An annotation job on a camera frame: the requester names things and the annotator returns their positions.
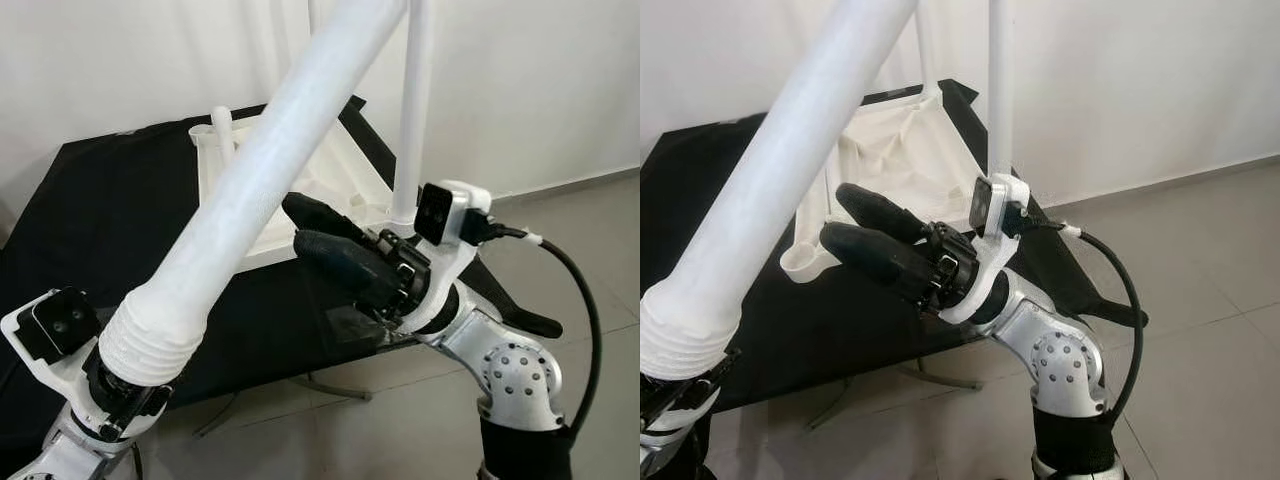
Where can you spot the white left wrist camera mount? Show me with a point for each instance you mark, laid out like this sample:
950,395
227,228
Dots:
30,345

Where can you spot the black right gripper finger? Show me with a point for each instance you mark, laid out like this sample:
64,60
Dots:
320,213
885,212
345,265
875,260

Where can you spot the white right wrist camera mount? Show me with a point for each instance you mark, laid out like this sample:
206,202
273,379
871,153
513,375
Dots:
465,215
1005,210

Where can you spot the clear plastic bag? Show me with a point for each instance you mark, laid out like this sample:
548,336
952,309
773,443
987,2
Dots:
360,328

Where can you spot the white plastic table leg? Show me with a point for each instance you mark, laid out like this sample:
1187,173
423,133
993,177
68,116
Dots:
780,170
927,50
222,130
415,100
1000,90
250,180

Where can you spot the cream plastic children table top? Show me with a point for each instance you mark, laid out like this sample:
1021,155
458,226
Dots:
900,150
350,175

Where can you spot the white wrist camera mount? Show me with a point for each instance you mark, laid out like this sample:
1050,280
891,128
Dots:
30,345
1005,210
465,215

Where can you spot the black tablecloth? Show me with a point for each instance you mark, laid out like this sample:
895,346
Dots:
100,220
870,330

